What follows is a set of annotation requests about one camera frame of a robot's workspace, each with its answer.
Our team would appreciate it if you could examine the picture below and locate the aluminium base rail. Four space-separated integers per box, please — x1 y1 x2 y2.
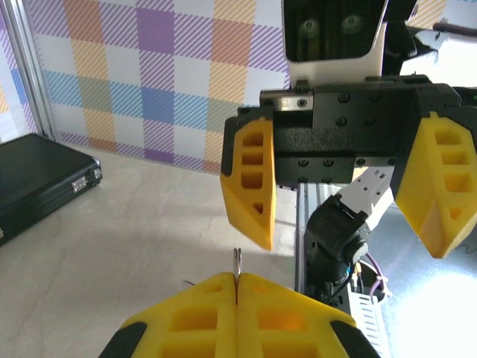
294 178 391 358

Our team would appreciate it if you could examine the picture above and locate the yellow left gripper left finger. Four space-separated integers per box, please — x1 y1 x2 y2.
98 271 239 358

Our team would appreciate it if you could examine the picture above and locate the metal split keyring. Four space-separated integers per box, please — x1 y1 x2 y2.
233 247 244 304

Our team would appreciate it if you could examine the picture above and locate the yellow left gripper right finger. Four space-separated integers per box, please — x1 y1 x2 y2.
236 273 381 358

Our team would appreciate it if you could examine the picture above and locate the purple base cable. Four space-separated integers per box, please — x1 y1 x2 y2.
350 252 391 300

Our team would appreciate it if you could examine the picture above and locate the aluminium frame post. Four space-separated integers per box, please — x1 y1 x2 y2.
0 0 57 141

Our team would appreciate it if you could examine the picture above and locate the black hard case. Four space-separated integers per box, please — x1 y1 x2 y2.
0 133 104 247

